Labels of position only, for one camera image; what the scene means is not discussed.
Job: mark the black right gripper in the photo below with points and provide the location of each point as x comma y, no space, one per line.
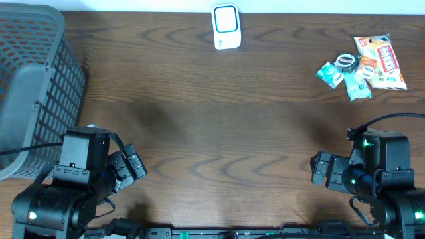
338,164

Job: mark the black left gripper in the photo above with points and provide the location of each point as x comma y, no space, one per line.
125,165

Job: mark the teal white snack packet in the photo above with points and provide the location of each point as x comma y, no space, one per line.
357,87

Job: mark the orange snack packet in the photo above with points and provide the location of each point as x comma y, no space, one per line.
367,67

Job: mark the white yellow chip bag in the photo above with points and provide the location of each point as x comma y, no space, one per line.
388,74

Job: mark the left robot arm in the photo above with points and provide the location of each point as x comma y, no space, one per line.
61,202

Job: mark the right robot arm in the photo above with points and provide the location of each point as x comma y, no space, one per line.
377,173

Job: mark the white barcode scanner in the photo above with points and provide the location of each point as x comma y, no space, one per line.
226,26

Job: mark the dark grey plastic basket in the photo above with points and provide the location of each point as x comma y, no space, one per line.
42,88

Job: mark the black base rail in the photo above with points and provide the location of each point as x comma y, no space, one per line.
291,231

